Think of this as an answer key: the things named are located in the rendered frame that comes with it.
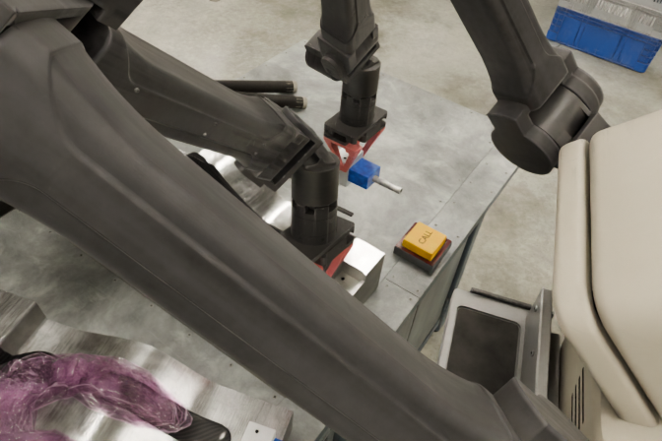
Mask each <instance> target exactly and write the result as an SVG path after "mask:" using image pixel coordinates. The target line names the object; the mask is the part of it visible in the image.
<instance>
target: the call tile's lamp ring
mask: <svg viewBox="0 0 662 441"><path fill-rule="evenodd" d="M416 224H417V222H415V223H414V224H413V225H412V226H411V228H410V229H409V230H408V231H407V232H406V233H405V235H404V236H403V237H402V238H401V239H400V240H399V242H398V243H397V244H396V245H395V246H396V247H398V248H400V249H402V250H404V251H406V252H407V253H409V254H411V255H413V256H415V257H416V258H418V259H420V260H422V261H424V262H425V263H427V264H429V265H431V266H433V265H434V264H435V263H436V261H437V260H438V259H439V257H440V256H441V255H442V253H443V252H444V251H445V249H446V248H447V247H448V245H449V244H450V243H451V242H452V241H451V240H449V239H447V238H446V240H445V241H447V242H446V243H445V244H444V246H443V247H442V248H441V250H440V251H439V252H438V253H437V255H436V256H435V257H434V259H433V260H432V261H429V260H427V259H425V258H423V257H421V256H420V255H418V254H416V253H414V252H412V251H410V250H409V249H407V248H405V247H403V246H401V244H402V243H403V240H404V238H405V237H406V236H407V235H408V233H409V232H410V231H411V230H412V229H413V228H414V226H415V225H416Z"/></svg>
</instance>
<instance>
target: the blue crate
mask: <svg viewBox="0 0 662 441"><path fill-rule="evenodd" d="M546 38H547V39H549V40H552V41H555V42H557V43H560V44H563V45H566V46H568V47H571V48H574V49H577V50H579V51H582V52H585V53H588V54H590V55H593V56H596V57H599V58H602V59H604V60H607V61H610V62H613V63H615V64H618V65H621V66H624V67H626V68H629V69H632V70H634V71H636V72H639V73H644V72H645V71H646V69H647V68H648V66H649V64H650V63H651V61H652V60H653V58H654V56H655V55H656V53H657V52H658V50H659V48H660V47H661V45H662V39H658V38H655V37H652V36H649V35H646V34H643V33H640V32H637V31H632V30H629V29H626V28H623V27H620V26H617V25H614V24H611V23H608V22H605V21H602V20H599V19H596V18H593V17H591V16H588V15H585V14H582V13H579V12H576V11H573V10H570V9H568V8H565V7H562V6H559V5H558V7H557V9H556V11H555V15H554V16H553V20H552V22H551V25H550V28H549V30H548V32H547V35H546Z"/></svg>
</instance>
